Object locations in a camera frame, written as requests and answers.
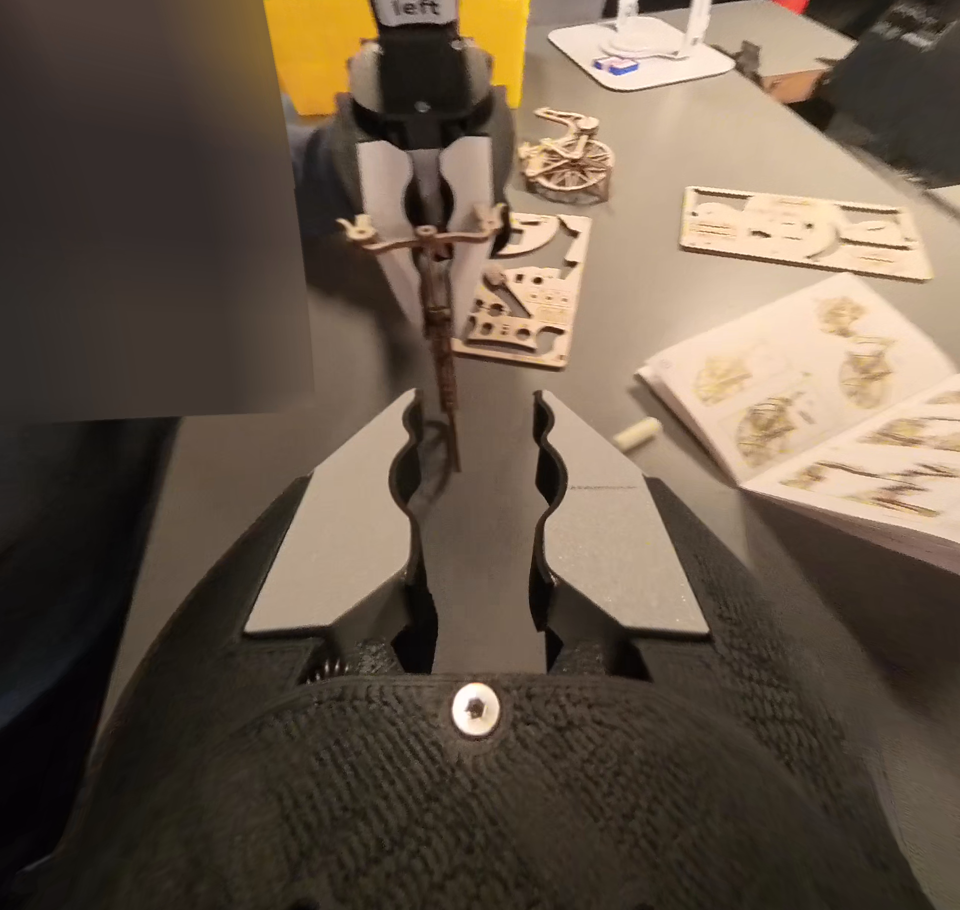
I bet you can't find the black cardboard box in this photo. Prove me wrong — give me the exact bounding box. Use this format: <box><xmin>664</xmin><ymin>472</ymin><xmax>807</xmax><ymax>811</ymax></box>
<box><xmin>821</xmin><ymin>0</ymin><xmax>960</xmax><ymax>172</ymax></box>

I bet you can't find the cream cylindrical wax stick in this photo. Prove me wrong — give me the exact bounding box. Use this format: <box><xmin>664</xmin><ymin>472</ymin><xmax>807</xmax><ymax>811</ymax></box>
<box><xmin>613</xmin><ymin>417</ymin><xmax>663</xmax><ymax>452</ymax></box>

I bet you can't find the wooden bicycle model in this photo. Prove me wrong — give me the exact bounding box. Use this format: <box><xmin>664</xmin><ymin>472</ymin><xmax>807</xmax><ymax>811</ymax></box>
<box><xmin>516</xmin><ymin>106</ymin><xmax>616</xmax><ymax>204</ymax></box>

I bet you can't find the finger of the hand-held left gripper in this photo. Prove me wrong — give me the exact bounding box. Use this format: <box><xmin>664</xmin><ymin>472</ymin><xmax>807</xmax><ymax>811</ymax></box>
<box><xmin>358</xmin><ymin>139</ymin><xmax>434</xmax><ymax>334</ymax></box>
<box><xmin>438</xmin><ymin>136</ymin><xmax>500</xmax><ymax>349</ymax></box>

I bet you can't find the white lamp base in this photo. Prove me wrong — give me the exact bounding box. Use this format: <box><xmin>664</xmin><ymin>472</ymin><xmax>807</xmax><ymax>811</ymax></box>
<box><xmin>547</xmin><ymin>0</ymin><xmax>738</xmax><ymax>94</ymax></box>

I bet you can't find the person's left forearm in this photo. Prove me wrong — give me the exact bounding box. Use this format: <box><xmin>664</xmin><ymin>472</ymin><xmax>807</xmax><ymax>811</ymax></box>
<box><xmin>288</xmin><ymin>119</ymin><xmax>363</xmax><ymax>304</ymax></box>

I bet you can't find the yellow plastic bin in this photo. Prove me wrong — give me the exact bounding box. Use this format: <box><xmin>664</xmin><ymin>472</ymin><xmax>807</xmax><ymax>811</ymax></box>
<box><xmin>262</xmin><ymin>0</ymin><xmax>535</xmax><ymax>116</ymax></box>

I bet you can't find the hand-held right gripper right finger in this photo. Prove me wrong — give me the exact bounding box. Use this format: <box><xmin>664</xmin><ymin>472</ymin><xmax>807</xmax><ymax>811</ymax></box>
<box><xmin>532</xmin><ymin>389</ymin><xmax>713</xmax><ymax>639</ymax></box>

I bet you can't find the wooden parts sheet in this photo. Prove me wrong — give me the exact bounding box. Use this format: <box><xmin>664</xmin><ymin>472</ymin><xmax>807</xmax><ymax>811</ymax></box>
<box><xmin>678</xmin><ymin>185</ymin><xmax>935</xmax><ymax>283</ymax></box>
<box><xmin>452</xmin><ymin>211</ymin><xmax>594</xmax><ymax>371</ymax></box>

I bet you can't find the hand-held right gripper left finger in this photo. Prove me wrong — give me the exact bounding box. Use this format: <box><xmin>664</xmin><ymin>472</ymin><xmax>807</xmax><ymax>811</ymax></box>
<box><xmin>242</xmin><ymin>387</ymin><xmax>425</xmax><ymax>637</ymax></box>

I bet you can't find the wooden handlebar part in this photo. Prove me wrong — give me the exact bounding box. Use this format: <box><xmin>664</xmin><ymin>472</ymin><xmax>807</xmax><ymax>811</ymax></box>
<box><xmin>335</xmin><ymin>204</ymin><xmax>511</xmax><ymax>474</ymax></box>

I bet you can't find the white instruction booklet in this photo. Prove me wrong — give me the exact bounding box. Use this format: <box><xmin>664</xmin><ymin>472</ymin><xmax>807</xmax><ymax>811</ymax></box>
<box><xmin>636</xmin><ymin>273</ymin><xmax>960</xmax><ymax>577</ymax></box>

